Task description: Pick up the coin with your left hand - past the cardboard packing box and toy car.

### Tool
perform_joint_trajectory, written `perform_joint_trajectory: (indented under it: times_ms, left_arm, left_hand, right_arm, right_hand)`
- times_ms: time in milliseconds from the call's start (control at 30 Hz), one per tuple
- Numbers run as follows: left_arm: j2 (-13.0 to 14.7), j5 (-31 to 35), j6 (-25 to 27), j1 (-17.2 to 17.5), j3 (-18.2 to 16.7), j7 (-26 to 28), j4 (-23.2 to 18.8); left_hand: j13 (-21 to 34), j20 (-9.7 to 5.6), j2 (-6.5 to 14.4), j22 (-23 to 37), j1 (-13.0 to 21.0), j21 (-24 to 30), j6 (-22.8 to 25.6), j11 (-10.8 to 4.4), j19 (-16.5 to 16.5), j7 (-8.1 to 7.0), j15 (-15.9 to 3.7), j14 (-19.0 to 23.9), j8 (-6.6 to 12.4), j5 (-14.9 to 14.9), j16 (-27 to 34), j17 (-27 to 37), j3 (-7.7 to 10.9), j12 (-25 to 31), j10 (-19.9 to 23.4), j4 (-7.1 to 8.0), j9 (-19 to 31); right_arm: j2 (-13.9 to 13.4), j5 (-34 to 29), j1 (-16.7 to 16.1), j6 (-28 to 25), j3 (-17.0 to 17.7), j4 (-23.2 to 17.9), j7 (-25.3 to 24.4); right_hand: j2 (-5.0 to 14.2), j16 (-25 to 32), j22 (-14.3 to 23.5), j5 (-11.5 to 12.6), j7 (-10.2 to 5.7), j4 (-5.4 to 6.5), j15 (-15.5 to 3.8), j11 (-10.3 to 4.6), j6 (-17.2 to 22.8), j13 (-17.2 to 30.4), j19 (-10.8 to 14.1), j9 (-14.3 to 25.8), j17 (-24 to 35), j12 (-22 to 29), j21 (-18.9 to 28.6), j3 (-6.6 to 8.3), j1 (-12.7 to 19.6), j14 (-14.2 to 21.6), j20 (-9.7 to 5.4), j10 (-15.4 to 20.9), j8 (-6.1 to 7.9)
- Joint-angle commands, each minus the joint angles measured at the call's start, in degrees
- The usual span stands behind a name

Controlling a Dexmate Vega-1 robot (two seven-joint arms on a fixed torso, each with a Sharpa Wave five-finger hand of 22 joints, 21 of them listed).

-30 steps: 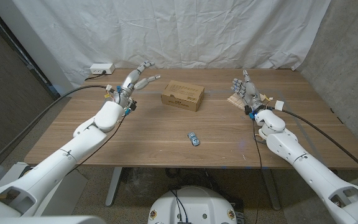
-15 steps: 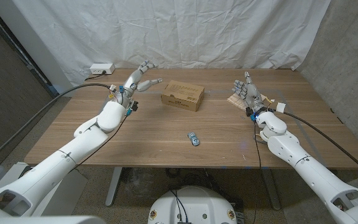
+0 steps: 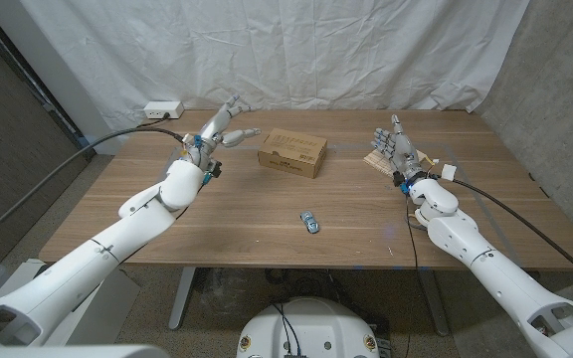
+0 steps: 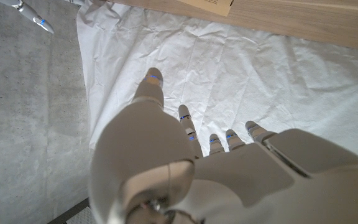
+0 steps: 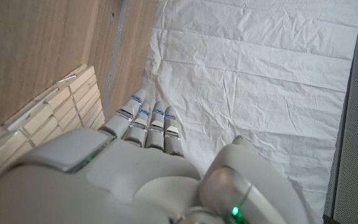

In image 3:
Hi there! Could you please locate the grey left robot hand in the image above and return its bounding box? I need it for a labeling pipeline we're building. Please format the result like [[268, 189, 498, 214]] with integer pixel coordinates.
[[182, 93, 263, 173]]

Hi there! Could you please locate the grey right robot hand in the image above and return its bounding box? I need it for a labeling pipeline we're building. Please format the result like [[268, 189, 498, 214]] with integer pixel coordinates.
[[371, 113, 431, 189]]

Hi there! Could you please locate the cardboard packing box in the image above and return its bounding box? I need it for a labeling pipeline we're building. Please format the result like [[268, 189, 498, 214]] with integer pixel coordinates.
[[258, 127, 328, 180]]

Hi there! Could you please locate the small silver-blue toy car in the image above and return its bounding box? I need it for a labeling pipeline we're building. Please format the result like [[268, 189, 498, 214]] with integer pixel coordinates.
[[299, 210, 320, 235]]

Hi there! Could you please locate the wooden slat mat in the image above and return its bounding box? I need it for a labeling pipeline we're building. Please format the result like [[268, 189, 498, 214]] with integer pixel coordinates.
[[363, 147, 430, 179]]

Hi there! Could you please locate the white power strip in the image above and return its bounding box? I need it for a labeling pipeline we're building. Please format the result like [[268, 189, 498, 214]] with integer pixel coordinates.
[[143, 100, 185, 120]]

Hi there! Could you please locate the white backdrop cloth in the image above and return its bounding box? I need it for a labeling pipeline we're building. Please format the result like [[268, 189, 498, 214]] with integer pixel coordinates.
[[17, 0, 531, 155]]

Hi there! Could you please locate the grey table leg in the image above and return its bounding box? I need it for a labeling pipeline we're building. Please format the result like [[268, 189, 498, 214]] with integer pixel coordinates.
[[168, 267, 197, 331], [418, 269, 451, 337]]

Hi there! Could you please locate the white floor board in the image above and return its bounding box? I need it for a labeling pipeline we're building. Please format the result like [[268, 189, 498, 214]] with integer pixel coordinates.
[[0, 258, 141, 347]]

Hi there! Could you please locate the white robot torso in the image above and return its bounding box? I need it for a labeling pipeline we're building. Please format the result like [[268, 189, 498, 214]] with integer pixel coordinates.
[[236, 296, 381, 358]]

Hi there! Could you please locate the black power strip cord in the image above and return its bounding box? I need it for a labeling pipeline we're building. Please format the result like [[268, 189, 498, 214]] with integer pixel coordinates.
[[135, 113, 171, 130]]

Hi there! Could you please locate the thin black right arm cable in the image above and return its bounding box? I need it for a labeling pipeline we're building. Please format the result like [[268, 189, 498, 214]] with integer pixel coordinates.
[[404, 194, 422, 358]]

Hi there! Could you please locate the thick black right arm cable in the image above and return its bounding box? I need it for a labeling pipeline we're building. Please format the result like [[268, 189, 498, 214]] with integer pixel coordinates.
[[451, 177, 573, 292]]

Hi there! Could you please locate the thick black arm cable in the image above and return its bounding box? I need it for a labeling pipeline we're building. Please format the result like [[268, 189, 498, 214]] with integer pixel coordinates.
[[451, 177, 573, 292], [0, 126, 188, 253]]

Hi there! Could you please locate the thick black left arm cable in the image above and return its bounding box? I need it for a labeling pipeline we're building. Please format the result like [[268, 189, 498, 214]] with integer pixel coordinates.
[[0, 126, 188, 253]]

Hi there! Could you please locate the black torso cable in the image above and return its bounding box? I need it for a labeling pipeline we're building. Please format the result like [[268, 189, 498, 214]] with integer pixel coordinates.
[[272, 301, 301, 357]]

